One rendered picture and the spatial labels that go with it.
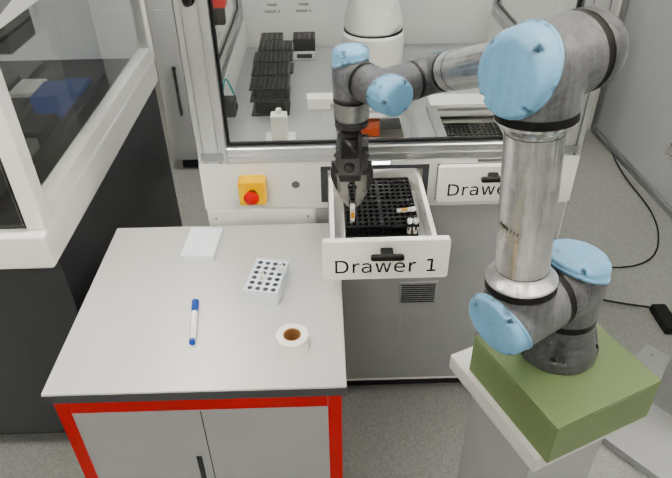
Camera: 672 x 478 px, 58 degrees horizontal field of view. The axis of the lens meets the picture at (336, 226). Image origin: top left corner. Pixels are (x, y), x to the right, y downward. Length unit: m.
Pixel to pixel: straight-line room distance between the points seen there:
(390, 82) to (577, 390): 0.65
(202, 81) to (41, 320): 0.81
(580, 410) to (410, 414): 1.09
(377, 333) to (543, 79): 1.36
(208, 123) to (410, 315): 0.89
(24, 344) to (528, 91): 1.57
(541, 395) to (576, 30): 0.64
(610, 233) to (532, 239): 2.26
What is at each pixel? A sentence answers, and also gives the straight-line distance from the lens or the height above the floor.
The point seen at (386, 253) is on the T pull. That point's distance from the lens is 1.35.
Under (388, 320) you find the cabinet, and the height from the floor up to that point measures 0.35.
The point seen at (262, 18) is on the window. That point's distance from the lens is 1.50.
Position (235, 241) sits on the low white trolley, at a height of 0.76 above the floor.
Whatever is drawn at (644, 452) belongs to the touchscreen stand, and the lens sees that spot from 2.27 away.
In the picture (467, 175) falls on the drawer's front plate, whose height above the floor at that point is 0.90.
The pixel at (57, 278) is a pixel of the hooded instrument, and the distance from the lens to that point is 1.76.
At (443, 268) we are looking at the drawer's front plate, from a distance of 1.43.
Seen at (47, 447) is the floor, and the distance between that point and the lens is 2.33.
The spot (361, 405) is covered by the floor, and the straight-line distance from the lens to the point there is 2.21.
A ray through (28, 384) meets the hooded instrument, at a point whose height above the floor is 0.30.
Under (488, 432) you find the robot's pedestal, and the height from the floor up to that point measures 0.61.
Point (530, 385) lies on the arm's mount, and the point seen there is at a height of 0.86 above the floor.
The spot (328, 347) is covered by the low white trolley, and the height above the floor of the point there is 0.76.
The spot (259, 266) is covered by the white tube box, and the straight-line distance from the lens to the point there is 1.52.
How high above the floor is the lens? 1.74
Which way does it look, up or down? 35 degrees down
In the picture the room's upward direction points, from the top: 1 degrees counter-clockwise
